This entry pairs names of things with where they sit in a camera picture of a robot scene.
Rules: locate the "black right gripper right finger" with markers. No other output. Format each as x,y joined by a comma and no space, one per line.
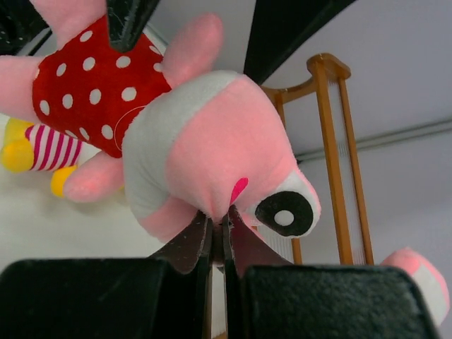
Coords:
269,297

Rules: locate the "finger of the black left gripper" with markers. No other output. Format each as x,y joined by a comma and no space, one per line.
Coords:
126,20
279,28

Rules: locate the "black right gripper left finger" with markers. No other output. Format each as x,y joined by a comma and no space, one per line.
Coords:
165,295

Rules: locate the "pink plush red dotted dress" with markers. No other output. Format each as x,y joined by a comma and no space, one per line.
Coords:
178,136

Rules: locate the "yellow plush pink striped shirt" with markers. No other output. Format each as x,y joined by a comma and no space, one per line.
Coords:
36,147

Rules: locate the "brown wooden toy shelf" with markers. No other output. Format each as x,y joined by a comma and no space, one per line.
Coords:
326,69

